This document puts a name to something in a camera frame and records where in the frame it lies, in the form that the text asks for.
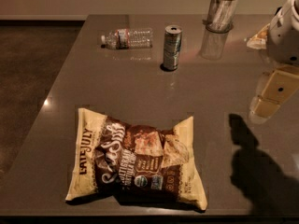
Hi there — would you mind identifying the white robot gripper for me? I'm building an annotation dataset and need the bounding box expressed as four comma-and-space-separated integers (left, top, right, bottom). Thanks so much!
249, 0, 299, 119

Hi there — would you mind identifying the brown Late July chip bag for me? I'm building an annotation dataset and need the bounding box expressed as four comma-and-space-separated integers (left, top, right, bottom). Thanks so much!
66, 108, 207, 211

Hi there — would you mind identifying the crumpled yellow snack wrapper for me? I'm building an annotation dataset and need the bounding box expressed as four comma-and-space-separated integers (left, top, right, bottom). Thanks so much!
247, 24, 270, 49

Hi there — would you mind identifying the clear cup with utensils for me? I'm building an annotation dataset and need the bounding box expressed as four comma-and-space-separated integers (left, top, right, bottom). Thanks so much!
206, 0, 238, 34

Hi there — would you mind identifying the clear plastic water bottle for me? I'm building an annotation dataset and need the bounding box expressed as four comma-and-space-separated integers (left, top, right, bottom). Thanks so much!
100, 28, 153, 49

